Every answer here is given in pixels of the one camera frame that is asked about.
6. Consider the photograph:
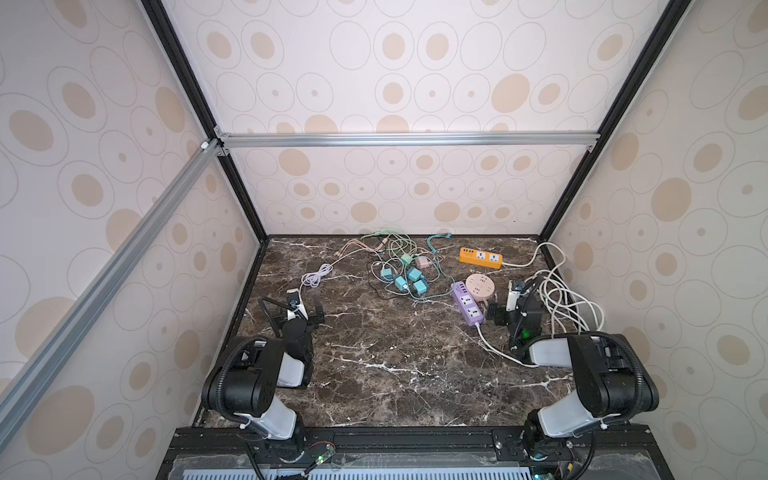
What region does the orange power strip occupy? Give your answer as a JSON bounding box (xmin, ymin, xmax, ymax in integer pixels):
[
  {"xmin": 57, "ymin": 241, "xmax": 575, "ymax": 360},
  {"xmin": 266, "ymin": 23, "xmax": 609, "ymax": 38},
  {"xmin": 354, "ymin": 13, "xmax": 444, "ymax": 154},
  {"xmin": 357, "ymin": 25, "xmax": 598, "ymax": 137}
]
[{"xmin": 459, "ymin": 247, "xmax": 503, "ymax": 269}]

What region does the round pink power strip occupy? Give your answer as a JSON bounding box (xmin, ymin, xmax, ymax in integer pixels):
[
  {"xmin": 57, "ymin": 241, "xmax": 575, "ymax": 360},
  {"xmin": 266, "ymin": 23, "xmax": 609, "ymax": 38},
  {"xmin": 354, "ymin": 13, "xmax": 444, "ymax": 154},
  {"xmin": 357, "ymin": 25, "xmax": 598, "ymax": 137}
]
[{"xmin": 465, "ymin": 273, "xmax": 496, "ymax": 302}]

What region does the back aluminium rail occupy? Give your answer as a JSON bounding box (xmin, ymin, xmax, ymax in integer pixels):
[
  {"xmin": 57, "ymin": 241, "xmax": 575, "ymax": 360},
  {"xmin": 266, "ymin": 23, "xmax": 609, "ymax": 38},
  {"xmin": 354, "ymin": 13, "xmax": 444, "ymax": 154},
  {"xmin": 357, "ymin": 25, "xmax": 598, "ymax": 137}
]
[{"xmin": 220, "ymin": 131, "xmax": 600, "ymax": 148}]

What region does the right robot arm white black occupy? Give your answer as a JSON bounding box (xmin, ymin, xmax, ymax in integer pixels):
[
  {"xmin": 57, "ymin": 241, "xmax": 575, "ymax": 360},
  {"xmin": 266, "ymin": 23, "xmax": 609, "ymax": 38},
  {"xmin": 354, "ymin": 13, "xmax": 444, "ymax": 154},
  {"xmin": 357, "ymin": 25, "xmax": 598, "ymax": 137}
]
[{"xmin": 492, "ymin": 277, "xmax": 660, "ymax": 449}]

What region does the purple power strip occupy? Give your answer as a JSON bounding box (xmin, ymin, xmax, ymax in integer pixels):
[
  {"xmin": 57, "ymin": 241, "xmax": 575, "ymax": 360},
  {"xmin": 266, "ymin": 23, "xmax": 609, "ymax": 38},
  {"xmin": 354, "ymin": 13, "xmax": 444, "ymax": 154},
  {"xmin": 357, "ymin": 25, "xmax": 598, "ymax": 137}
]
[{"xmin": 451, "ymin": 281, "xmax": 485, "ymax": 327}]

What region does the white power cord bundle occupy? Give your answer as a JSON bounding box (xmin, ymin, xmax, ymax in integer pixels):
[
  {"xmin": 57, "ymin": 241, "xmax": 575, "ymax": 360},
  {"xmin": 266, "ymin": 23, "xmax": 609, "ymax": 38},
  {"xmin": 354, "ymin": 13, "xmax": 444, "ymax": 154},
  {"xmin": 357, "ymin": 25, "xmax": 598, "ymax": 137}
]
[{"xmin": 476, "ymin": 241, "xmax": 605, "ymax": 368}]

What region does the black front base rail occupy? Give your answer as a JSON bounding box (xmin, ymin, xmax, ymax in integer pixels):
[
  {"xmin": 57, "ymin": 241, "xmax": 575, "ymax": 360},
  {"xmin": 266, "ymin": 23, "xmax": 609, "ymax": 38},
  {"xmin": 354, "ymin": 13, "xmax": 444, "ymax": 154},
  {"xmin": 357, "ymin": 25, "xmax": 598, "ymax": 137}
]
[{"xmin": 157, "ymin": 424, "xmax": 673, "ymax": 479}]

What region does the white usb cable coil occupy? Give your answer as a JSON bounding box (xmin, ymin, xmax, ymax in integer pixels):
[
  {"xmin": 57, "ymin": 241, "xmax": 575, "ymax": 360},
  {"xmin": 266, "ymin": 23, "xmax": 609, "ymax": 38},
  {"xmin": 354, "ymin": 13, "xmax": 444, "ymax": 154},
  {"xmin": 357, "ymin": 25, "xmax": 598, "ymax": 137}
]
[{"xmin": 299, "ymin": 262, "xmax": 335, "ymax": 290}]

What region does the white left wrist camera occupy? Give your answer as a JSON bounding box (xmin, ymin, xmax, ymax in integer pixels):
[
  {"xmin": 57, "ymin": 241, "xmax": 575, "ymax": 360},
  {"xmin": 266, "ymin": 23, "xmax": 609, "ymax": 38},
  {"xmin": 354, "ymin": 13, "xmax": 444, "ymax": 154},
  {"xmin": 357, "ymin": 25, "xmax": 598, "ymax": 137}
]
[{"xmin": 286, "ymin": 289, "xmax": 308, "ymax": 320}]

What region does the green cable bundle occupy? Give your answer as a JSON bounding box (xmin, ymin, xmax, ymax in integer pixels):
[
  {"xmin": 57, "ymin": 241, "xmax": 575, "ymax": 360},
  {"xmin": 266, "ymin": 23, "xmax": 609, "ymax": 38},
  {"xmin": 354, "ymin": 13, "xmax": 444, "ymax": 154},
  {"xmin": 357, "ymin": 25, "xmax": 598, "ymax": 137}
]
[{"xmin": 359, "ymin": 230, "xmax": 457, "ymax": 301}]

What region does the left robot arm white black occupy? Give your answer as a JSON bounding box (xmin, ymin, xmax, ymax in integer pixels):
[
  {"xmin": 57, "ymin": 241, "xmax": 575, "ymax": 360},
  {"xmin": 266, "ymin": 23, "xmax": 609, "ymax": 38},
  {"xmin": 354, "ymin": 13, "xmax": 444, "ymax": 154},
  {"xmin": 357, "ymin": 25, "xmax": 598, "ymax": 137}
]
[{"xmin": 201, "ymin": 291, "xmax": 325, "ymax": 441}]

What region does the aluminium rail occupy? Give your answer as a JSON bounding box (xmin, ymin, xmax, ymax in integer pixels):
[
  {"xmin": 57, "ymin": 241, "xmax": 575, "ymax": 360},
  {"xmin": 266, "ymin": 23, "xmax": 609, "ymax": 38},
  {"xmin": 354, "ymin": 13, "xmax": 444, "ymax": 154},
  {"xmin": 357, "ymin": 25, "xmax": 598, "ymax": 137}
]
[
  {"xmin": 220, "ymin": 131, "xmax": 600, "ymax": 148},
  {"xmin": 1, "ymin": 139, "xmax": 221, "ymax": 449}
]

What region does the left aluminium rail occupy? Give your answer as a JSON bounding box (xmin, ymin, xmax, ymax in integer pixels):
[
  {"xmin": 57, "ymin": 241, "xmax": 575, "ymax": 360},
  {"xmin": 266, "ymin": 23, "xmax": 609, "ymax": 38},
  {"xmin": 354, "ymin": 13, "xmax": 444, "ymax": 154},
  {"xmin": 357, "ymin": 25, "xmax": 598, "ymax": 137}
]
[{"xmin": 1, "ymin": 139, "xmax": 221, "ymax": 449}]

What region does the pink plug adapter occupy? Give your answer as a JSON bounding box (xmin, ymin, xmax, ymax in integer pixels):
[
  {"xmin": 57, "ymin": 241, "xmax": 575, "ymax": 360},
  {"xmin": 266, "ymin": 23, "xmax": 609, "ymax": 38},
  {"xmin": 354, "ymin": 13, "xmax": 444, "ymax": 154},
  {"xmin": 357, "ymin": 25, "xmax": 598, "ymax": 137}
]
[{"xmin": 415, "ymin": 256, "xmax": 431, "ymax": 270}]

